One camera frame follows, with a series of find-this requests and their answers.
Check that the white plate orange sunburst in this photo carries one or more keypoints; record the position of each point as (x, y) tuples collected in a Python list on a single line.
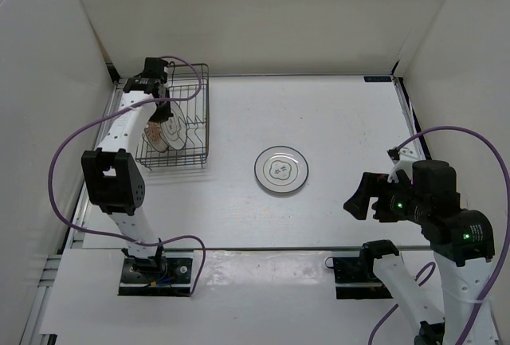
[(154, 134)]

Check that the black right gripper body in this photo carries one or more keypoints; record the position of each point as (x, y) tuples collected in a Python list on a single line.
[(407, 206)]

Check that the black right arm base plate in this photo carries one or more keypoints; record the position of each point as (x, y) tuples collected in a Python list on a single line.
[(352, 282)]

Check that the white plate green flower outline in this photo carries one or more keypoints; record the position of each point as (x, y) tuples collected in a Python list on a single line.
[(281, 170)]

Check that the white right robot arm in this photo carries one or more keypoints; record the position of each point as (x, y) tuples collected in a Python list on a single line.
[(463, 249)]

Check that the metal wire dish rack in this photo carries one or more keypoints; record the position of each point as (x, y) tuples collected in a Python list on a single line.
[(189, 86)]

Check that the metal rail front bar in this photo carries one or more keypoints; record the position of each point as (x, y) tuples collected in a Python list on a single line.
[(271, 249)]

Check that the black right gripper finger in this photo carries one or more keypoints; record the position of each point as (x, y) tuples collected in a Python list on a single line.
[(358, 204), (374, 185)]

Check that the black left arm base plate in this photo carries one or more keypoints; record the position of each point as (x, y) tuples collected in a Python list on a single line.
[(170, 279)]

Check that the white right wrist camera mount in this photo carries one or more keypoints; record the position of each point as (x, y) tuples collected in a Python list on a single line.
[(403, 160)]

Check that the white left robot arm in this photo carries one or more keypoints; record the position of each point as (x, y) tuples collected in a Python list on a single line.
[(113, 180)]

